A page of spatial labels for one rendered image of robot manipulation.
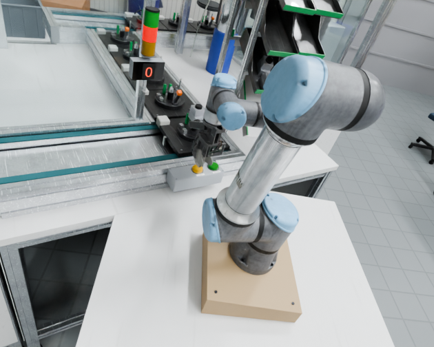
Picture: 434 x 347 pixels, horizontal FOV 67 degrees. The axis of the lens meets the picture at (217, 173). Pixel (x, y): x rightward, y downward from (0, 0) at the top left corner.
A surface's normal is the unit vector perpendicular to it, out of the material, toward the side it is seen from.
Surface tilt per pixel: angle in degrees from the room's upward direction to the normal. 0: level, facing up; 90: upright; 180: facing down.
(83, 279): 0
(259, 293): 5
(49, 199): 90
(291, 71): 80
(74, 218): 0
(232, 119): 90
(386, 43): 90
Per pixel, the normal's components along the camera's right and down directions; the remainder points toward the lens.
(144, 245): 0.23, -0.75
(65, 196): 0.47, 0.65
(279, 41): 0.35, -0.40
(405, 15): 0.02, 0.64
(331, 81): 0.37, -0.11
